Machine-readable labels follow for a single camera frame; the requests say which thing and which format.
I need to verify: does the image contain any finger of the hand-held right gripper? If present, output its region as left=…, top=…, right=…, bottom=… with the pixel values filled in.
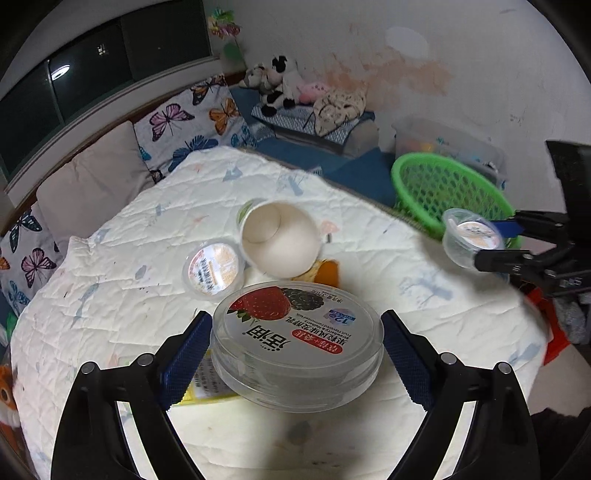
left=492, top=210, right=571, bottom=241
left=474, top=249, right=552, bottom=288

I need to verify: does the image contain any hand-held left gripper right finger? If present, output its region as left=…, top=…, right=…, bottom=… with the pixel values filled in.
left=381, top=309, right=541, bottom=480

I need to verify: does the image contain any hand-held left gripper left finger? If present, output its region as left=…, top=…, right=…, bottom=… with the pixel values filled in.
left=51, top=311, right=214, bottom=480

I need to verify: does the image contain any small clear jelly cup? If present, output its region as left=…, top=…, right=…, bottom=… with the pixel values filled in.
left=182, top=240, right=245, bottom=303
left=442, top=208, right=506, bottom=269

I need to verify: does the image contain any green plastic basket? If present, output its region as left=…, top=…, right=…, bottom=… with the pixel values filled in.
left=390, top=152, right=525, bottom=241

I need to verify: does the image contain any clear yogurt tub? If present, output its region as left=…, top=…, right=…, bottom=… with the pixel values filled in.
left=209, top=280, right=385, bottom=412

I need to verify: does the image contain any green yellow drink carton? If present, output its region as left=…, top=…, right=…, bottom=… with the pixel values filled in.
left=182, top=350, right=236, bottom=407

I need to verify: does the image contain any red plastic bag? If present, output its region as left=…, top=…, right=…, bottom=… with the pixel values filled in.
left=526, top=288, right=575, bottom=367

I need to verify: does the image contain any clear plastic storage box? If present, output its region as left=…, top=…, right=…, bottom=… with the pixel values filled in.
left=392, top=115, right=507, bottom=185

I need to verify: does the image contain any white printed quilt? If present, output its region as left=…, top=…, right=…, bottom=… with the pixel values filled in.
left=9, top=147, right=550, bottom=480

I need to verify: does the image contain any white paper cup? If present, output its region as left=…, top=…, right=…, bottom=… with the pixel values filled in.
left=236, top=198, right=322, bottom=278

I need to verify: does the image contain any blue bed sheet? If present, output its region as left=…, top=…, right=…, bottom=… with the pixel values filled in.
left=230, top=87, right=403, bottom=209

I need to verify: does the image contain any orange plush toy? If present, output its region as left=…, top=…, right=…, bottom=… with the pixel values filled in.
left=0, top=364, right=19, bottom=428

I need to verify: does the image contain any butterfly print pillow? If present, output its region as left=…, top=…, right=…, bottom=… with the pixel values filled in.
left=0, top=203, right=65, bottom=319
left=134, top=74, right=259, bottom=185

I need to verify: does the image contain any beige pillow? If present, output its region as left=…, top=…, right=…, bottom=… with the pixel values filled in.
left=36, top=121, right=154, bottom=241

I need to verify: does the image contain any spotted beige plush toy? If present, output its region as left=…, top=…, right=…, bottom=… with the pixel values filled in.
left=313, top=85, right=369, bottom=137

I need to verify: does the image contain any pink plush toy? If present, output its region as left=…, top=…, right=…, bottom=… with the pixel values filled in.
left=298, top=82, right=332, bottom=105

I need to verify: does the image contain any blue patterned cushion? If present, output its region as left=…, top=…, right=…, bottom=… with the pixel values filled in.
left=252, top=104, right=377, bottom=151

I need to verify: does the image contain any black white cow plush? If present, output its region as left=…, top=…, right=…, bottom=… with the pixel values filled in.
left=261, top=54, right=306, bottom=118

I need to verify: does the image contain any grey white plush toy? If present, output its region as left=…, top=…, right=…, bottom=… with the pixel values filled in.
left=239, top=65, right=271, bottom=92

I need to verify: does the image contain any dark window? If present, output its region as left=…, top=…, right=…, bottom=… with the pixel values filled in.
left=0, top=0, right=220, bottom=178

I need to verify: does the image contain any paper flower decoration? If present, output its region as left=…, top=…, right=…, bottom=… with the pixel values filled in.
left=206, top=7, right=244, bottom=65

